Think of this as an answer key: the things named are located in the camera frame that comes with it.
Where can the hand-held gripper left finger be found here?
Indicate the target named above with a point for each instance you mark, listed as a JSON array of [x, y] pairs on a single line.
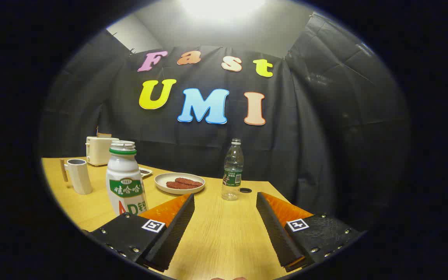
[[177, 229]]

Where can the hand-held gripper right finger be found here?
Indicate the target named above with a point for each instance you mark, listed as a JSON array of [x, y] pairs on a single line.
[[276, 233]]

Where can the white juice bottle green label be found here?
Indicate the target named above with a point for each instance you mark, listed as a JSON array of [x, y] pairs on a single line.
[[125, 173]]

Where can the clear plastic water bottle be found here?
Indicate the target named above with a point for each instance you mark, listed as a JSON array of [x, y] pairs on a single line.
[[232, 175]]

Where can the brown meat patty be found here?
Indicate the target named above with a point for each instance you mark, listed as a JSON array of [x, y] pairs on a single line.
[[175, 185], [191, 181]]

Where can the wooden table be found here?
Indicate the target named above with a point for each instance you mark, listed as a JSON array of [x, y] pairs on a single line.
[[224, 233]]

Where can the round cream plate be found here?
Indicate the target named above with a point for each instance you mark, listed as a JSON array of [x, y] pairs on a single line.
[[161, 182]]

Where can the small white dish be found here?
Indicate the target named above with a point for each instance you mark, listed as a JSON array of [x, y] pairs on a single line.
[[145, 171]]

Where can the cream toaster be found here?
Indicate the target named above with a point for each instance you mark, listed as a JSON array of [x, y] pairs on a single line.
[[98, 151]]

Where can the toast slice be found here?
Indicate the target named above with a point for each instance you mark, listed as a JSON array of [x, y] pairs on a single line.
[[104, 134]]

